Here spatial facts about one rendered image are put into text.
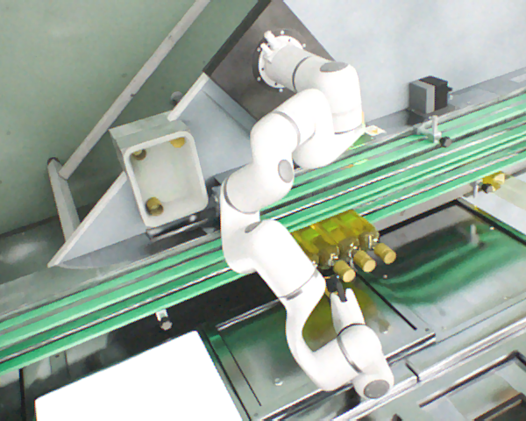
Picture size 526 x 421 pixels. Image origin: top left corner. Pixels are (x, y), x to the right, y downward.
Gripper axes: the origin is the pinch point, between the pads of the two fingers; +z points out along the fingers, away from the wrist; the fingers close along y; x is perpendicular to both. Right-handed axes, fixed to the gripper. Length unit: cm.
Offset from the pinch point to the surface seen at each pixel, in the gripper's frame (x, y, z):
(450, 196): -51, -12, 45
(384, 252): -15.1, 1.8, 7.6
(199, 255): 29.0, 3.5, 19.8
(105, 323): 54, -4, 11
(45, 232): 85, -16, 82
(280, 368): 15.5, -12.7, -7.4
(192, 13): 17, 46, 98
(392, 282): -20.1, -15.6, 15.6
